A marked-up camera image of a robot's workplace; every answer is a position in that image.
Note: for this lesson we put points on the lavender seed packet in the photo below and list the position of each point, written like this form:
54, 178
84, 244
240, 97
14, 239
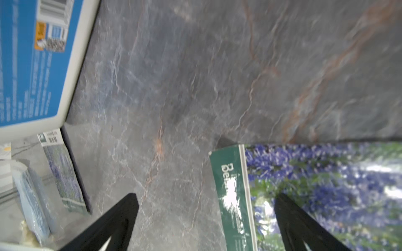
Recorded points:
62, 168
352, 189

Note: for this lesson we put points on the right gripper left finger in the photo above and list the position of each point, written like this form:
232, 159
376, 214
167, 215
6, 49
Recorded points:
114, 228

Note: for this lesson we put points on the blue lidded storage box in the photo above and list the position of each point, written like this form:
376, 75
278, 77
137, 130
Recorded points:
43, 45

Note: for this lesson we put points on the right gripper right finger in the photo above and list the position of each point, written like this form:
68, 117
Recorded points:
299, 231

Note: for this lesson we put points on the bagged blue face masks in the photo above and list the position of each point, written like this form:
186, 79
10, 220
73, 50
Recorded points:
37, 207

